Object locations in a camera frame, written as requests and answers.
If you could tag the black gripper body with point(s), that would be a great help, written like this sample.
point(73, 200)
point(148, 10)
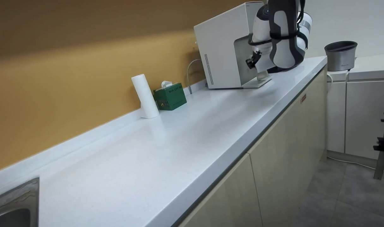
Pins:
point(255, 54)

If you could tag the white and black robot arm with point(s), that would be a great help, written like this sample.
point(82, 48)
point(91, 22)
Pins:
point(284, 45)

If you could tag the white coffee maker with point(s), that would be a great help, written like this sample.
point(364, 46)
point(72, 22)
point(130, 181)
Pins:
point(221, 45)

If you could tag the grey bucket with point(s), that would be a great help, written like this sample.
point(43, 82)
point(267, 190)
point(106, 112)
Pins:
point(340, 56)

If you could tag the beige cabinet door with label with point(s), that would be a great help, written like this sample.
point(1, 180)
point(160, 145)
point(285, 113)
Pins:
point(313, 126)

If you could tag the white tissue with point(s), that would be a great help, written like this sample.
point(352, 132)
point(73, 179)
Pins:
point(167, 83)

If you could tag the green tissue box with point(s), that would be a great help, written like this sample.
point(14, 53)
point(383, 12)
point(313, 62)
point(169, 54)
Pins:
point(171, 97)

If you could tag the white paper towel roll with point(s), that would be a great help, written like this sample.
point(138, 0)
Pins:
point(143, 96)

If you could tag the white cabinet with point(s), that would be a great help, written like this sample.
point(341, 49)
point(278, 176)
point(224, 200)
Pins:
point(369, 117)

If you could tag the black and white tripod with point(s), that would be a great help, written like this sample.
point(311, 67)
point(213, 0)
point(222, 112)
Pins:
point(383, 145)

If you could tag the steel sink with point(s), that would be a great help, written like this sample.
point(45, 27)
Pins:
point(10, 205)

